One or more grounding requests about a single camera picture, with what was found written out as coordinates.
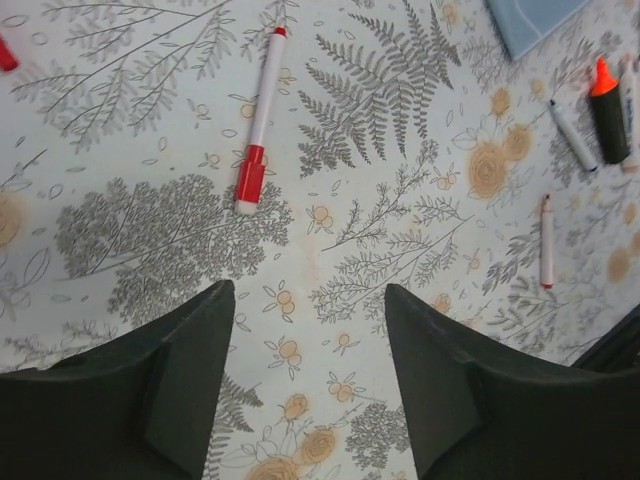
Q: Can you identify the orange capped black highlighter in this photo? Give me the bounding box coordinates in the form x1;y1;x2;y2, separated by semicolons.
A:
589;57;629;165

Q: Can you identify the grey capped white pen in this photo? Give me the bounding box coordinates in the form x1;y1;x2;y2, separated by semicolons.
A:
549;99;598;172

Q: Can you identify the red capped marker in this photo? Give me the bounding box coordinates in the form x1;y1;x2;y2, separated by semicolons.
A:
235;27;287;216
540;193;554;289

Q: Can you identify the blue checked placemat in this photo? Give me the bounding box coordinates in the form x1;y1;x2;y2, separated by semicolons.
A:
486;0;589;61

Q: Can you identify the pink capped white pen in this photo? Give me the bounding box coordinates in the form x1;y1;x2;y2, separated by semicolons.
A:
619;53;639;173

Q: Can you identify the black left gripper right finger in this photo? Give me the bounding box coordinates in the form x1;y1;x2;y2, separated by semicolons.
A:
385;284;639;479

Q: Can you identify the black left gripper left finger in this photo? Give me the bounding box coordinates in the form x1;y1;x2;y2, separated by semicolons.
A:
1;280;235;479

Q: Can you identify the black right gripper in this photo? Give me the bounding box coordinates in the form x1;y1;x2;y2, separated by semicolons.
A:
572;306;640;373

